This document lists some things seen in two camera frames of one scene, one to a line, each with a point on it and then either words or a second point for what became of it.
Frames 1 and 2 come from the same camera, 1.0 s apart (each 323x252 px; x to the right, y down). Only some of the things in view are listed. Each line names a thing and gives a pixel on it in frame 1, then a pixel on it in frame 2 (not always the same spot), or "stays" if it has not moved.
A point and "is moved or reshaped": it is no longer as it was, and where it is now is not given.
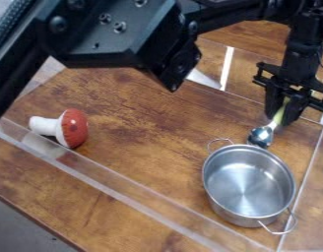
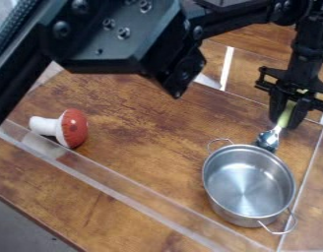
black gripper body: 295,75 stays
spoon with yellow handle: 261,136 is moved or reshaped
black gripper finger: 275,94 stays
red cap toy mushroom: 69,127 stays
